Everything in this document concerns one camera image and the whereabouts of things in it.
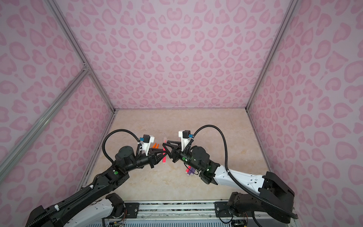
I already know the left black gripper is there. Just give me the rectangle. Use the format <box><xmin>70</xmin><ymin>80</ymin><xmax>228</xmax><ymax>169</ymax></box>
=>
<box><xmin>125</xmin><ymin>148</ymin><xmax>167</xmax><ymax>174</ymax></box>

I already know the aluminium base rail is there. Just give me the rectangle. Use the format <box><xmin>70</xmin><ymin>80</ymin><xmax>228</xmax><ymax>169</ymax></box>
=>
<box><xmin>52</xmin><ymin>199</ymin><xmax>301</xmax><ymax>227</ymax></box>

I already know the aluminium frame strut left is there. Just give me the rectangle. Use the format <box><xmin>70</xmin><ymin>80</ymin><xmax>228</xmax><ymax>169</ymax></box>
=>
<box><xmin>1</xmin><ymin>67</ymin><xmax>89</xmax><ymax>182</ymax></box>

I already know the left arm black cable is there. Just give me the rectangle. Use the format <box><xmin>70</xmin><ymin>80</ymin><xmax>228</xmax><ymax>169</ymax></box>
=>
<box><xmin>102</xmin><ymin>129</ymin><xmax>140</xmax><ymax>164</ymax></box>

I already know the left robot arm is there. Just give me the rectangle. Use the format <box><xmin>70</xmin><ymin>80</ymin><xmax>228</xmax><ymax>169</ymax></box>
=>
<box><xmin>26</xmin><ymin>146</ymin><xmax>170</xmax><ymax>227</ymax></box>

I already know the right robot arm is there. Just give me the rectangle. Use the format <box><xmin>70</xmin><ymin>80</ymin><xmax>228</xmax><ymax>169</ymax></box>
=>
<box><xmin>163</xmin><ymin>141</ymin><xmax>298</xmax><ymax>224</ymax></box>

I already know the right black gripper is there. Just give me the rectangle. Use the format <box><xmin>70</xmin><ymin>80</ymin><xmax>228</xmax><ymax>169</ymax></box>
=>
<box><xmin>163</xmin><ymin>141</ymin><xmax>203</xmax><ymax>171</ymax></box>

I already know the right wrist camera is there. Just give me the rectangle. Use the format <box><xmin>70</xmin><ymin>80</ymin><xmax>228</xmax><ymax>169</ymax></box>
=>
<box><xmin>178</xmin><ymin>130</ymin><xmax>193</xmax><ymax>154</ymax></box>

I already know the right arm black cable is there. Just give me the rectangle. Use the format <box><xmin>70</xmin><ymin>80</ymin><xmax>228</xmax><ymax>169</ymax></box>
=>
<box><xmin>191</xmin><ymin>124</ymin><xmax>298</xmax><ymax>219</ymax></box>

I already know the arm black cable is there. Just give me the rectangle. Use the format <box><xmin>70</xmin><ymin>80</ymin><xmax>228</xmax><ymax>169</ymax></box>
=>
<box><xmin>191</xmin><ymin>124</ymin><xmax>298</xmax><ymax>219</ymax></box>
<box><xmin>102</xmin><ymin>129</ymin><xmax>140</xmax><ymax>164</ymax></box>

